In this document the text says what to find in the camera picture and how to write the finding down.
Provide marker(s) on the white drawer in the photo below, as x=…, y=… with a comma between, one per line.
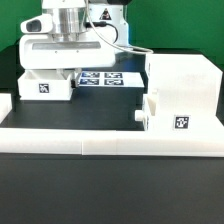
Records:
x=146, y=115
x=45, y=85

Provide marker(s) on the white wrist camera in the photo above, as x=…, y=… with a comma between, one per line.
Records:
x=39, y=24

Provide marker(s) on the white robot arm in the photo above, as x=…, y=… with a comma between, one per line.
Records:
x=71, y=34

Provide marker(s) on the white drawer cabinet box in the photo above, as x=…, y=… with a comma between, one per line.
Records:
x=188, y=88

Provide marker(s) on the fiducial marker sheet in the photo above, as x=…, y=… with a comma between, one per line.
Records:
x=110, y=79

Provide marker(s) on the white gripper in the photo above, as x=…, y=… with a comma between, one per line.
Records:
x=41, y=52

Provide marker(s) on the white L-shaped border fence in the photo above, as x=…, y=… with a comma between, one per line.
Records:
x=203, y=140

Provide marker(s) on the white front drawer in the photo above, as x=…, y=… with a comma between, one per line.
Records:
x=146, y=115

